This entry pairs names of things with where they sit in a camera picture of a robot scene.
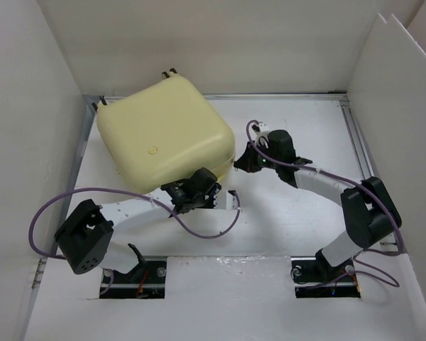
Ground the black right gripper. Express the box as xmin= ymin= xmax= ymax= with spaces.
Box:
xmin=236 ymin=139 xmax=282 ymax=172

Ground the yellow suitcase with black lining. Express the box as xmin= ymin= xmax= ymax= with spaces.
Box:
xmin=95 ymin=68 xmax=236 ymax=194

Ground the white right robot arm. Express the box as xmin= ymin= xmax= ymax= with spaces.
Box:
xmin=234 ymin=121 xmax=402 ymax=281

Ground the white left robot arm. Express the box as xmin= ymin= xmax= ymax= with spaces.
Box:
xmin=55 ymin=168 xmax=222 ymax=283

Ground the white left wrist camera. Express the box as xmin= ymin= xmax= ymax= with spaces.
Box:
xmin=214 ymin=190 xmax=240 ymax=210

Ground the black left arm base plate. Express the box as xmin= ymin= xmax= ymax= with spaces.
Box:
xmin=99 ymin=243 xmax=167 ymax=300

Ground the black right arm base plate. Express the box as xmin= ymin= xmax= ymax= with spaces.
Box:
xmin=290 ymin=251 xmax=361 ymax=298

